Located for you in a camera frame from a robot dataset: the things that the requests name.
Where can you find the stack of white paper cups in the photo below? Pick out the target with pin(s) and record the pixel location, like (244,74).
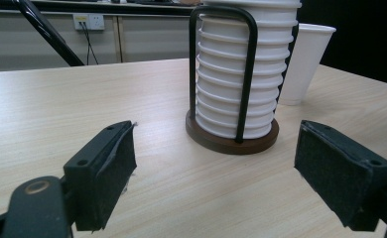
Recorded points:
(237,76)

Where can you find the black folding chair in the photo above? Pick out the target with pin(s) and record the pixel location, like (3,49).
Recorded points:
(49,33)

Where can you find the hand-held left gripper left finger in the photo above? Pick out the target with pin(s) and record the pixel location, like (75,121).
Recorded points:
(99,172)

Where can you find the single white paper cup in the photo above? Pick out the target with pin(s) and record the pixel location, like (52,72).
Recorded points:
(305,62)

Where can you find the white wall socket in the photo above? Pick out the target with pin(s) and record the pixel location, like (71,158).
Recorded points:
(89,22)

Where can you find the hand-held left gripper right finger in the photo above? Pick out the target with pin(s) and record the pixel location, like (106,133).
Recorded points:
(340,175)

